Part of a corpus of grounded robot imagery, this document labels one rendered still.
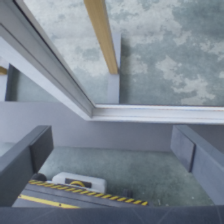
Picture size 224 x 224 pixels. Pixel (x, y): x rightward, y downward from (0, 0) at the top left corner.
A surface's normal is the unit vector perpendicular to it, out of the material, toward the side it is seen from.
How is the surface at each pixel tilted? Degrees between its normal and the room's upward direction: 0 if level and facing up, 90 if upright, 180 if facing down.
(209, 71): 0
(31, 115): 0
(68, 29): 0
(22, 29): 90
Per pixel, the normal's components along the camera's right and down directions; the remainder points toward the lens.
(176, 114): -0.11, -0.25
